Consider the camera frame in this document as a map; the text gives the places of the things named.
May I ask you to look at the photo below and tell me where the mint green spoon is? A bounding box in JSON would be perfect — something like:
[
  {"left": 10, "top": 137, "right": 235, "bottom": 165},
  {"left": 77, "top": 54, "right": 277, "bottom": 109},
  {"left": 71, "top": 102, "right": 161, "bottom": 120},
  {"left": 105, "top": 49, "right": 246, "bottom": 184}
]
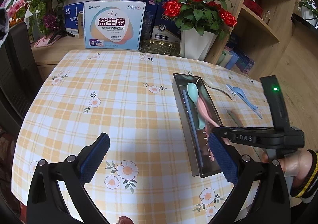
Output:
[{"left": 187, "top": 82, "right": 205, "bottom": 130}]

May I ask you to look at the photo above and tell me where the dark blue milk box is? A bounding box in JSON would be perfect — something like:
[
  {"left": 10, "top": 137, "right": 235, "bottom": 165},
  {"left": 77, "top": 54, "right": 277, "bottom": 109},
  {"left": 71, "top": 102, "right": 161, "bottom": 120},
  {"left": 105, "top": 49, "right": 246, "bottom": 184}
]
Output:
[{"left": 141, "top": 0, "right": 180, "bottom": 44}]

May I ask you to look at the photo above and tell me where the beige cup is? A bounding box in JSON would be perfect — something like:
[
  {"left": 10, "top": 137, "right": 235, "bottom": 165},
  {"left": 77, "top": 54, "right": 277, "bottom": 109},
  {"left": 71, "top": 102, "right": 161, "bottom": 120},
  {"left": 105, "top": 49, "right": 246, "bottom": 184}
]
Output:
[{"left": 220, "top": 50, "right": 232, "bottom": 67}]

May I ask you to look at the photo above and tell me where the black chair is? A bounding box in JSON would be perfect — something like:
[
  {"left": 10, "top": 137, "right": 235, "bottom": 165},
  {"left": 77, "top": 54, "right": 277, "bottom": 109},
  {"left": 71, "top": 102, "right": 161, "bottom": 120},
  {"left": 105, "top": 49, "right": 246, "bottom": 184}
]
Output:
[{"left": 1, "top": 22, "right": 43, "bottom": 138}]

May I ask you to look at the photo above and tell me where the steel utensil tray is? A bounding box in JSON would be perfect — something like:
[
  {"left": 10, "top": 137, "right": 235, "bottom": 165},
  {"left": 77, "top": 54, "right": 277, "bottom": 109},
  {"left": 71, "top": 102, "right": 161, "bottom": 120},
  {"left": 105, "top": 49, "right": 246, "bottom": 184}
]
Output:
[{"left": 172, "top": 73, "right": 222, "bottom": 178}]

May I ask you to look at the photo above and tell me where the purple small box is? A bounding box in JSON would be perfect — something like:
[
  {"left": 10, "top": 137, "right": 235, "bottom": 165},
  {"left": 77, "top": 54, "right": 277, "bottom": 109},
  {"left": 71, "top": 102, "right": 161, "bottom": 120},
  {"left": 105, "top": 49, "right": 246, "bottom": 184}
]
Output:
[{"left": 236, "top": 51, "right": 254, "bottom": 74}]

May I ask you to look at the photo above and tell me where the red item on shelf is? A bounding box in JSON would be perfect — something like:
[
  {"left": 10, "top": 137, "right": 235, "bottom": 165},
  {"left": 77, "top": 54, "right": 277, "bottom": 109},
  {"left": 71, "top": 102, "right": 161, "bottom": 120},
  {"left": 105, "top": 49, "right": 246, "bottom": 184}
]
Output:
[{"left": 243, "top": 0, "right": 263, "bottom": 18}]

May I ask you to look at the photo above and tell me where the light blue probiotics box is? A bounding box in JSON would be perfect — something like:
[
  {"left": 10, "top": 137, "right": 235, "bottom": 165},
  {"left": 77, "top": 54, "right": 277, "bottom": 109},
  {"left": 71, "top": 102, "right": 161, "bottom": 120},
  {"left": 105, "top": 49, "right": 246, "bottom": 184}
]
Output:
[{"left": 83, "top": 0, "right": 146, "bottom": 51}]

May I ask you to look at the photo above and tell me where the white flower vase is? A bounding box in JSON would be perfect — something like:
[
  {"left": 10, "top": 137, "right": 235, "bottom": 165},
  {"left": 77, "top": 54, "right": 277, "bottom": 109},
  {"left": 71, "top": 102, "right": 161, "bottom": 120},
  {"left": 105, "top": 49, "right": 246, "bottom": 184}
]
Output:
[{"left": 180, "top": 28, "right": 217, "bottom": 61}]

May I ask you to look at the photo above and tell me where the plaid floral tablecloth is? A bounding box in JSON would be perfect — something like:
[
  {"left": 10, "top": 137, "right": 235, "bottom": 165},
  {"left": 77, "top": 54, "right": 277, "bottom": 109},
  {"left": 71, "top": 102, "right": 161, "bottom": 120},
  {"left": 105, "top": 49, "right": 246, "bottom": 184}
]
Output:
[{"left": 11, "top": 51, "right": 272, "bottom": 223}]

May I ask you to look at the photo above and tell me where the cream white spoon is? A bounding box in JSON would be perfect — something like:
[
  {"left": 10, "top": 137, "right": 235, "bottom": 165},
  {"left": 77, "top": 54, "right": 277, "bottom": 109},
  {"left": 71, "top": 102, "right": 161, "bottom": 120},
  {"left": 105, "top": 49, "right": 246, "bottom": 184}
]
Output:
[{"left": 203, "top": 78, "right": 236, "bottom": 101}]

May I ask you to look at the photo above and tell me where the green chopstick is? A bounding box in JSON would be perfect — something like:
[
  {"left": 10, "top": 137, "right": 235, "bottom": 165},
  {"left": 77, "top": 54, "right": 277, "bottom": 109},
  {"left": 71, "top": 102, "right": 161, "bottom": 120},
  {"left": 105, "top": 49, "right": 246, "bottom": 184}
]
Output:
[{"left": 227, "top": 110, "right": 244, "bottom": 128}]

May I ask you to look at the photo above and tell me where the wooden shelf unit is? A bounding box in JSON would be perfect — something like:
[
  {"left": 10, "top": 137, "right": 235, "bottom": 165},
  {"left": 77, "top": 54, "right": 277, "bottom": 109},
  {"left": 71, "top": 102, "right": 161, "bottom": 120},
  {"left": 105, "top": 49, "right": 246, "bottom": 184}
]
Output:
[{"left": 203, "top": 0, "right": 299, "bottom": 79}]

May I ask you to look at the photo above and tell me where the red rose bouquet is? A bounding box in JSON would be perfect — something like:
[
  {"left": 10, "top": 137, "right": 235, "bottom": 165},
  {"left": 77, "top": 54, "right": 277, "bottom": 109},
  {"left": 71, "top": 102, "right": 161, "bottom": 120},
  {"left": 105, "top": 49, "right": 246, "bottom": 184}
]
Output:
[{"left": 155, "top": 0, "right": 237, "bottom": 39}]

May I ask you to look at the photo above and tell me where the light blue chopstick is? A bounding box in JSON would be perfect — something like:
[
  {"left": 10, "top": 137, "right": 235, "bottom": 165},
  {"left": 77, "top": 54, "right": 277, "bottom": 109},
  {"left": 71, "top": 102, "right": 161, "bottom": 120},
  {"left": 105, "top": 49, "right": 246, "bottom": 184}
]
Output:
[{"left": 226, "top": 84, "right": 263, "bottom": 119}]

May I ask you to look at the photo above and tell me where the person's right hand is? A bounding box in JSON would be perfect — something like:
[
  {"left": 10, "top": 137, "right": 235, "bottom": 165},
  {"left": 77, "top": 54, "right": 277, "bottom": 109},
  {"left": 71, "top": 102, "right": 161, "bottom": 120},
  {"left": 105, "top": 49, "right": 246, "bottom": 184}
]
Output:
[{"left": 261, "top": 150, "right": 314, "bottom": 190}]

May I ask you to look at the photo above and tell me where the light blue spoon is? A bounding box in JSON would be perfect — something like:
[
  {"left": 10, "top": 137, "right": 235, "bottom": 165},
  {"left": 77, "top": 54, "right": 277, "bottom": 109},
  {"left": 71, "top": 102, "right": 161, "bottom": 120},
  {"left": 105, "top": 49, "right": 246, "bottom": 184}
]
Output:
[{"left": 233, "top": 87, "right": 258, "bottom": 109}]

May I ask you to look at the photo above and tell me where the green cup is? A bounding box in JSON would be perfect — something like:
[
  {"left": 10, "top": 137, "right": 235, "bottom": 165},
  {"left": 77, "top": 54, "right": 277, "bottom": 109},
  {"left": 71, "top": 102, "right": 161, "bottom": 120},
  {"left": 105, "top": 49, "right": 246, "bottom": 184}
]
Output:
[{"left": 217, "top": 51, "right": 226, "bottom": 65}]

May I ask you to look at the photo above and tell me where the blue box behind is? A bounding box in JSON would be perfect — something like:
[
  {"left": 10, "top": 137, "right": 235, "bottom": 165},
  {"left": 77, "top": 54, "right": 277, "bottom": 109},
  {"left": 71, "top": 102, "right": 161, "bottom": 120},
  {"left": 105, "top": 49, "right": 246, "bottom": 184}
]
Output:
[{"left": 64, "top": 2, "right": 83, "bottom": 35}]

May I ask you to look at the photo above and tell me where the pink spoon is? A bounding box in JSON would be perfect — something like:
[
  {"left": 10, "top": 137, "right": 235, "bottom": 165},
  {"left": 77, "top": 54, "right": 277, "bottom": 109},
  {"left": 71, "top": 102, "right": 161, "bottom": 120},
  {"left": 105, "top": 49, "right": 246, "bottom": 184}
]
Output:
[{"left": 197, "top": 97, "right": 220, "bottom": 135}]

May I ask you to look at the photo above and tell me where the blue cup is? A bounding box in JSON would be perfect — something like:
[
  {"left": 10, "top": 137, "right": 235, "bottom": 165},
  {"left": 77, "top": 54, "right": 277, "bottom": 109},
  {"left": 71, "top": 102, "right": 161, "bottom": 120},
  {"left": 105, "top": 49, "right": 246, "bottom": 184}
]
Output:
[{"left": 225, "top": 51, "right": 239, "bottom": 70}]

